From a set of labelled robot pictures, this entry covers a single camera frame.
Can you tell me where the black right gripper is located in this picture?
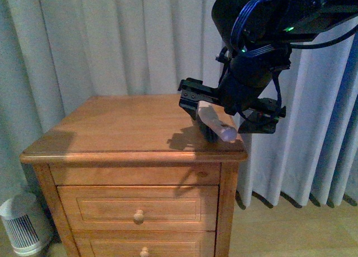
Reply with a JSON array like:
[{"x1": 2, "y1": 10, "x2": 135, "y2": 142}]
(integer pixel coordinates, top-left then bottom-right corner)
[{"x1": 178, "y1": 51, "x2": 290, "y2": 142}]

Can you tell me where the white small fan heater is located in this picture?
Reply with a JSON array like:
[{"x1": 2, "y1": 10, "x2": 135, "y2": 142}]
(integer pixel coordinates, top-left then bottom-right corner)
[{"x1": 1, "y1": 192, "x2": 54, "y2": 256}]

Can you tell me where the wooden nightstand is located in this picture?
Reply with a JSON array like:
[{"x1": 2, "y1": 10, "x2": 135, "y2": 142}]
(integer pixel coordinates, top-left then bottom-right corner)
[{"x1": 20, "y1": 94, "x2": 247, "y2": 256}]

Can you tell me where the upper drawer wooden knob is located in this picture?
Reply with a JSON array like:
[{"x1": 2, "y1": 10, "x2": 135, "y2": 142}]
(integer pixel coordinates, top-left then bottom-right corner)
[{"x1": 133, "y1": 210, "x2": 144, "y2": 225}]

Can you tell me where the grey curtain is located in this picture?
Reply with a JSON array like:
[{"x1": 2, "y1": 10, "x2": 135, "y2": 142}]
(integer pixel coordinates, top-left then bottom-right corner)
[{"x1": 1, "y1": 0, "x2": 357, "y2": 206}]

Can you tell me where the lower drawer wooden knob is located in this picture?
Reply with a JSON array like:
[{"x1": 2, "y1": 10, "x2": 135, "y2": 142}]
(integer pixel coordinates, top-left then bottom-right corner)
[{"x1": 139, "y1": 247, "x2": 150, "y2": 257}]

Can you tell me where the drawer wooden knob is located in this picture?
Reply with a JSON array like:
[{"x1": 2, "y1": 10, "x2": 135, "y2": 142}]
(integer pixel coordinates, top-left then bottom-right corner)
[
  {"x1": 139, "y1": 247, "x2": 150, "y2": 257},
  {"x1": 133, "y1": 210, "x2": 144, "y2": 225}
]

